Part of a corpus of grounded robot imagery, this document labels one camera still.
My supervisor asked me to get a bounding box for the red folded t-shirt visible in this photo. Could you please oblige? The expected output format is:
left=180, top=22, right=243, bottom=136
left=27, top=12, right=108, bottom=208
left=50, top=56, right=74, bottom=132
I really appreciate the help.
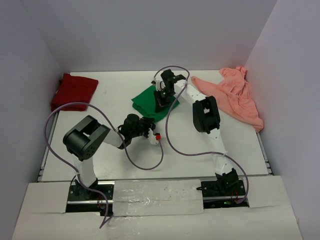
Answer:
left=50, top=73, right=99, bottom=112

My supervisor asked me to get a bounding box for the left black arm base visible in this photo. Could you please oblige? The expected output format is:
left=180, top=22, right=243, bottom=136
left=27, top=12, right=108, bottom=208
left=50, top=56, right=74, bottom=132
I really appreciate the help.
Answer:
left=65, top=183, right=114, bottom=217

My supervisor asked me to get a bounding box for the salmon pink t-shirt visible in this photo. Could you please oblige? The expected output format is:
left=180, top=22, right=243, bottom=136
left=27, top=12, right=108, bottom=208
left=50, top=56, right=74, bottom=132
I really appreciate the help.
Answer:
left=191, top=66, right=264, bottom=133

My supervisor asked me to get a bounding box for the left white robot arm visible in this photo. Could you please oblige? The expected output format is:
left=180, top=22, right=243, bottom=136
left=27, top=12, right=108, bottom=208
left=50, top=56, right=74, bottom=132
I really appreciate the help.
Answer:
left=62, top=113, right=161, bottom=199

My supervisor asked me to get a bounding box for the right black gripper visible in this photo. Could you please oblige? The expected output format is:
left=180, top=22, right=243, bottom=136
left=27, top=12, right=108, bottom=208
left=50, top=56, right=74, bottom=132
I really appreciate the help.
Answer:
left=154, top=88, right=176, bottom=113

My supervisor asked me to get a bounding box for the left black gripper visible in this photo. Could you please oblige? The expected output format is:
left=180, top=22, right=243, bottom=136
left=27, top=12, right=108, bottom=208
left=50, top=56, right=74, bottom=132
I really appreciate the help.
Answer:
left=129, top=116, right=155, bottom=139

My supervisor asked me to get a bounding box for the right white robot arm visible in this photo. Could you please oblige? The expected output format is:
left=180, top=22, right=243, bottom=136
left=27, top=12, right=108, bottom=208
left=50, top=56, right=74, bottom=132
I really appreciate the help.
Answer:
left=151, top=66, right=239, bottom=196

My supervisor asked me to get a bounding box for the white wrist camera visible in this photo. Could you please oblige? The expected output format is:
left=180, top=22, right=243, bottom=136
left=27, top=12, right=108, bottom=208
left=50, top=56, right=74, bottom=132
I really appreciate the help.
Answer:
left=151, top=78, right=166, bottom=91
left=147, top=129, right=161, bottom=145

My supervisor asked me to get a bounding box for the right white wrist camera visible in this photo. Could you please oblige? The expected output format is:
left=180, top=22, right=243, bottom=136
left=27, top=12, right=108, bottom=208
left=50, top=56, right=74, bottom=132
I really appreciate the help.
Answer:
left=151, top=78, right=166, bottom=91

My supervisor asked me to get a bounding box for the green t-shirt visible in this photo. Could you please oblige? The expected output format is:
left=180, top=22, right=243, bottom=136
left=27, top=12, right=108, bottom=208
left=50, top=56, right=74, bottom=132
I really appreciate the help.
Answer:
left=131, top=85, right=176, bottom=123

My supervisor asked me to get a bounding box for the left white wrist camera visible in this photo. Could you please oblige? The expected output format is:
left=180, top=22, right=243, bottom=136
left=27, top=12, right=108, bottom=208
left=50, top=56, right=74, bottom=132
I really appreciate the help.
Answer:
left=147, top=129, right=161, bottom=145

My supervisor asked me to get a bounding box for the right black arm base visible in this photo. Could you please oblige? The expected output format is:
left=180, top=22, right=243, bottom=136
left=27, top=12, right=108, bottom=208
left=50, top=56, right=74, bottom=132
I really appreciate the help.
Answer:
left=196, top=180, right=249, bottom=209

